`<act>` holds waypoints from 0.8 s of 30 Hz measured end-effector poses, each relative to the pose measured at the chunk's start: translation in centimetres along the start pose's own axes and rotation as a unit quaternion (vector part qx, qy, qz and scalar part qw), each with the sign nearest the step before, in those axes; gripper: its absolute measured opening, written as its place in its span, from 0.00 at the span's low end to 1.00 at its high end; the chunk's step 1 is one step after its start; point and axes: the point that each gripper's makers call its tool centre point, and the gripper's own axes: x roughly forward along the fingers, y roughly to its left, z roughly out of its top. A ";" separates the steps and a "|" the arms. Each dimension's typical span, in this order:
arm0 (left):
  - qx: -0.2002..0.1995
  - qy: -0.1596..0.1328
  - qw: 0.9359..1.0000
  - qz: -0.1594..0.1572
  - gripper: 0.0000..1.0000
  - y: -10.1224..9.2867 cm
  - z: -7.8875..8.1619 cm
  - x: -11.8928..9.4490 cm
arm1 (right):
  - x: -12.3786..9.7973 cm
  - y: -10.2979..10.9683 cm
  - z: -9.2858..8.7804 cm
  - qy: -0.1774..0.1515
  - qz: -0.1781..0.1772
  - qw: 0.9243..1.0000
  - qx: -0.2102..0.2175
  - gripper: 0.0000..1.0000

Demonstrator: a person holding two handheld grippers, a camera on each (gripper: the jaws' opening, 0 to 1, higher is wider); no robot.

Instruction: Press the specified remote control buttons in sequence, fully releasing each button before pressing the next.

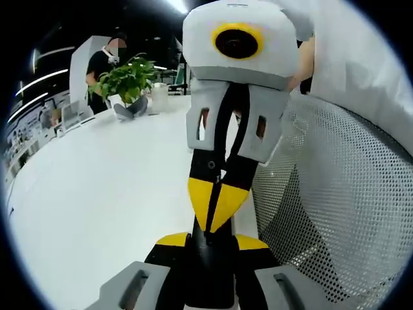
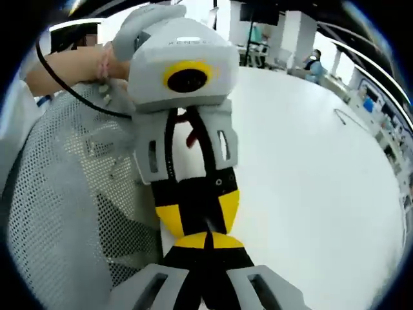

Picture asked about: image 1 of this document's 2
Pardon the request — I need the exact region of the person's right hand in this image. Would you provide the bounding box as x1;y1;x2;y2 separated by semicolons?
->
285;36;316;92

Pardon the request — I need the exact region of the grey black headset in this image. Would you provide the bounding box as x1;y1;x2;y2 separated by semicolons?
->
112;96;150;121

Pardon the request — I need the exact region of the green potted plant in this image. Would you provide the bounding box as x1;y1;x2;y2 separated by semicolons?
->
88;52;159;109

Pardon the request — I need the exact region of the grey cable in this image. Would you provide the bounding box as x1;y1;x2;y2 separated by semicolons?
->
6;190;16;219

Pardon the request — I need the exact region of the black stand pole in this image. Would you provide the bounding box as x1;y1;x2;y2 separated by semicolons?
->
176;37;192;97

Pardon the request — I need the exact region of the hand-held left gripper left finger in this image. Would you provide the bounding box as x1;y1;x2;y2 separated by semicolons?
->
93;231;194;310

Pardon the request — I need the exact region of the grey mesh office chair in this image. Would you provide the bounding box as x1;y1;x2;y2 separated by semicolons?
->
254;92;413;305

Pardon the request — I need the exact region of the white open laptop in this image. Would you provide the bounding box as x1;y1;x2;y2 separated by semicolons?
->
60;101;97;130

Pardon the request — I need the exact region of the black remote control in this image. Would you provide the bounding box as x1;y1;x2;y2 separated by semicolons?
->
184;215;239;309

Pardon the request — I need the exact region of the white plastic container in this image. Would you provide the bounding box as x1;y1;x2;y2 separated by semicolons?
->
151;81;169;114

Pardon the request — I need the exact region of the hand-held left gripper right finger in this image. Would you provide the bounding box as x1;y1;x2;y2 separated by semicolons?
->
232;234;328;310

